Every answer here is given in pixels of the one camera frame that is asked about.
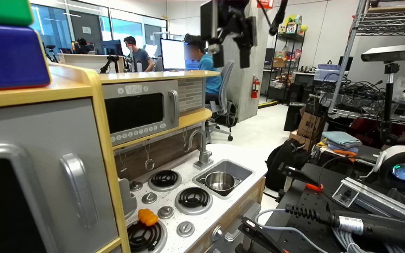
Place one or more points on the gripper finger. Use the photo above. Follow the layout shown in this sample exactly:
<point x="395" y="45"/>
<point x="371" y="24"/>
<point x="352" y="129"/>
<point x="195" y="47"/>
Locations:
<point x="218" y="59"/>
<point x="245" y="56"/>

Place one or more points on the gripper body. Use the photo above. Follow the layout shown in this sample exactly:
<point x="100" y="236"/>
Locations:
<point x="234" y="10"/>

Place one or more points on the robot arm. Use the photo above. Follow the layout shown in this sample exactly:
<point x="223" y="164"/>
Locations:
<point x="394" y="154"/>

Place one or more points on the toy microwave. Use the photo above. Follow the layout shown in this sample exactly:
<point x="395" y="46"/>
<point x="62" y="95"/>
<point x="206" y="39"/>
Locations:
<point x="139" y="112"/>

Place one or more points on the toy tap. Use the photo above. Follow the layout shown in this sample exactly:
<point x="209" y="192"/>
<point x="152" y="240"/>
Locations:
<point x="202" y="154"/>

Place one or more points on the toy microwave door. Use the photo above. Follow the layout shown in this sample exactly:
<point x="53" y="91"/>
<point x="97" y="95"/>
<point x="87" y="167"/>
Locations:
<point x="134" y="112"/>

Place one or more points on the toy sink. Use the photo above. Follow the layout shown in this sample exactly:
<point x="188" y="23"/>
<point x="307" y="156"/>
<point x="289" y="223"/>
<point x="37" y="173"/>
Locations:
<point x="237" y="168"/>

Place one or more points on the steel pot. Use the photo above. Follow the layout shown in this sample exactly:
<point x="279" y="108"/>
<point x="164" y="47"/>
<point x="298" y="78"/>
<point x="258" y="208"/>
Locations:
<point x="220" y="181"/>

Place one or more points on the toy burner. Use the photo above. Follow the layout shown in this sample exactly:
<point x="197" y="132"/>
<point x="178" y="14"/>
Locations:
<point x="144" y="237"/>
<point x="164" y="179"/>
<point x="193" y="199"/>

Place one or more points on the toy kitchen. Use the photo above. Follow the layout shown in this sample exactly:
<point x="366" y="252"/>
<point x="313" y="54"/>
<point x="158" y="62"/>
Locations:
<point x="83" y="140"/>

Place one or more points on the orange toy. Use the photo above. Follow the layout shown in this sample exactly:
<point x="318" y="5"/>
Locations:
<point x="148" y="217"/>

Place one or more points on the toy oven knob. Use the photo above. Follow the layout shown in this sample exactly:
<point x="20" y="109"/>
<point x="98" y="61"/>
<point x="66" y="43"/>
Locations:
<point x="217" y="233"/>

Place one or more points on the grey toy fridge door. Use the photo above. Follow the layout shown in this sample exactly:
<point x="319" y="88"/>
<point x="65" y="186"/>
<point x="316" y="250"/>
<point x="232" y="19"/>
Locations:
<point x="40" y="140"/>

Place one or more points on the person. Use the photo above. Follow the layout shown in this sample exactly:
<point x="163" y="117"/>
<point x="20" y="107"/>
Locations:
<point x="141" y="56"/>
<point x="82" y="45"/>
<point x="211" y="70"/>

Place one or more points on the red sign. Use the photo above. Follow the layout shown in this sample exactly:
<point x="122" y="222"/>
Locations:
<point x="265" y="3"/>

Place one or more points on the red fire extinguisher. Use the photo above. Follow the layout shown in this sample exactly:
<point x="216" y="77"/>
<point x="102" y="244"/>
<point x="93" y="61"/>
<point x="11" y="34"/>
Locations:
<point x="255" y="88"/>

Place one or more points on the grey office chair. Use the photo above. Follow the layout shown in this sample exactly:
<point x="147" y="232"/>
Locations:
<point x="223" y="95"/>

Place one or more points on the black shelf with toys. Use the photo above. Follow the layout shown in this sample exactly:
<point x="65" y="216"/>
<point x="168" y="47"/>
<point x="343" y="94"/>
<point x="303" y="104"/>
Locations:
<point x="287" y="52"/>

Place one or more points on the monitor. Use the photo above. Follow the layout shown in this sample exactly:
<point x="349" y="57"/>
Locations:
<point x="172" y="54"/>
<point x="111" y="47"/>

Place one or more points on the black bag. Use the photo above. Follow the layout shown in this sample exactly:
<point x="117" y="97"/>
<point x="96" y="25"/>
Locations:
<point x="231" y="114"/>

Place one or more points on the black bin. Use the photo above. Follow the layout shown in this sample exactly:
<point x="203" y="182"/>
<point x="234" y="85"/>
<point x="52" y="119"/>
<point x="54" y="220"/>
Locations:
<point x="293" y="117"/>

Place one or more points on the water bottle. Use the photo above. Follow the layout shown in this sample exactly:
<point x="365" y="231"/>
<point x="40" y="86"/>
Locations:
<point x="139" y="66"/>

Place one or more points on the clear plastic storage bin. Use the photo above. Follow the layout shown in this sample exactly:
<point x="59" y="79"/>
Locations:
<point x="329" y="73"/>

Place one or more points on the cardboard box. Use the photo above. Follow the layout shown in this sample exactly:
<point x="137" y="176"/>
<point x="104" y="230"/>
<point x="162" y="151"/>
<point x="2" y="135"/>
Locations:
<point x="309" y="126"/>

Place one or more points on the row of windows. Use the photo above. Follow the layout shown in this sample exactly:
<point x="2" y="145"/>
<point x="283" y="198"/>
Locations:
<point x="125" y="30"/>

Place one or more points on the black backpack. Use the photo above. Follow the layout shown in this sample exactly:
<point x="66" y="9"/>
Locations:
<point x="287" y="158"/>

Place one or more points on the stack of folded cloths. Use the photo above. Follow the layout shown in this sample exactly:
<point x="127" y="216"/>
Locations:
<point x="341" y="140"/>

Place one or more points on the black clamp with orange tips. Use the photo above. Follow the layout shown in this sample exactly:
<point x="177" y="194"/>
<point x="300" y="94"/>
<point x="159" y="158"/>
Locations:
<point x="299" y="175"/>
<point x="258" y="232"/>

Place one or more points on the stove knob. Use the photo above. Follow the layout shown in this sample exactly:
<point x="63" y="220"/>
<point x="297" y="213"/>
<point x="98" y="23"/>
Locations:
<point x="166" y="212"/>
<point x="149" y="198"/>
<point x="136" y="186"/>
<point x="185" y="228"/>

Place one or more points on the blue plastic box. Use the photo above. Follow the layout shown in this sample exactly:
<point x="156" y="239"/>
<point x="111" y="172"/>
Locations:
<point x="9" y="56"/>

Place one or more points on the green plastic box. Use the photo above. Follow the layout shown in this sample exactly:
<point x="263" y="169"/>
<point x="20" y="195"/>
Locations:
<point x="2" y="12"/>

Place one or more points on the camera on mount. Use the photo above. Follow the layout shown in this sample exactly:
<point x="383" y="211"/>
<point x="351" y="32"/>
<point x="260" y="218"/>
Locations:
<point x="392" y="52"/>

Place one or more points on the aluminium rail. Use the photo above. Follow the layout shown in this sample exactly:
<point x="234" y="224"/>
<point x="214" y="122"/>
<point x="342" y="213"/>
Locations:
<point x="371" y="200"/>

